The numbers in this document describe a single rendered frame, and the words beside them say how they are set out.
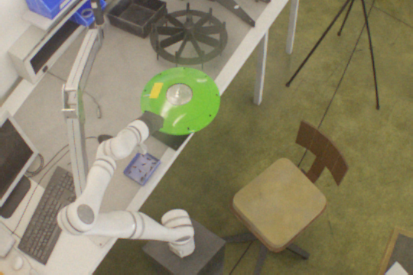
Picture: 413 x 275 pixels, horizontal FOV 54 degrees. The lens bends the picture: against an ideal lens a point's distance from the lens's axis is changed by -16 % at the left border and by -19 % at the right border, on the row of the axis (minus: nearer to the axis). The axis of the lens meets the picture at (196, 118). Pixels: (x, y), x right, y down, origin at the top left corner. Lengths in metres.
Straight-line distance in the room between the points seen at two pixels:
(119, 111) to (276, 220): 0.85
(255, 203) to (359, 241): 0.97
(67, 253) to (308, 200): 1.14
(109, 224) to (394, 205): 2.10
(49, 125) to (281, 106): 1.65
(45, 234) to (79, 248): 0.16
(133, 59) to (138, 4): 0.38
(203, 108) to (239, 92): 1.38
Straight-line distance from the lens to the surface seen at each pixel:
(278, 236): 2.12
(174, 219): 1.54
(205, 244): 1.85
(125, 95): 2.12
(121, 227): 1.37
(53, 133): 2.11
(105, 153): 1.48
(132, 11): 2.46
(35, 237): 1.90
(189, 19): 2.10
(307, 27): 3.68
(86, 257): 1.84
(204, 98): 1.86
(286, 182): 2.22
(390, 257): 1.83
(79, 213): 1.25
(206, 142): 3.00
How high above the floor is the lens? 2.63
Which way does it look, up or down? 58 degrees down
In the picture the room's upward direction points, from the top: 4 degrees counter-clockwise
